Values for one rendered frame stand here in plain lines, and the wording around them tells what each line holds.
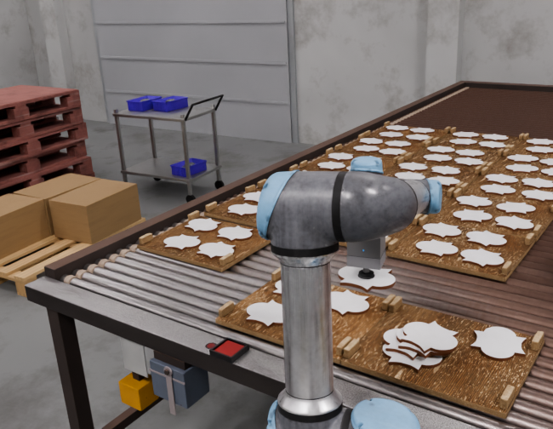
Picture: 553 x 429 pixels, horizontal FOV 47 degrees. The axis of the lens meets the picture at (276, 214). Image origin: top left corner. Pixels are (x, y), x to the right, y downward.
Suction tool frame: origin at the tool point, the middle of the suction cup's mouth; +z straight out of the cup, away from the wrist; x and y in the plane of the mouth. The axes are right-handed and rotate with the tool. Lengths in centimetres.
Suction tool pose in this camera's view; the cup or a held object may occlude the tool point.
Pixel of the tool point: (366, 279)
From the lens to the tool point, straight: 163.7
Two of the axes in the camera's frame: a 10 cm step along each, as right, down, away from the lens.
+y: -9.3, -0.8, 3.5
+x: -3.6, 3.5, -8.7
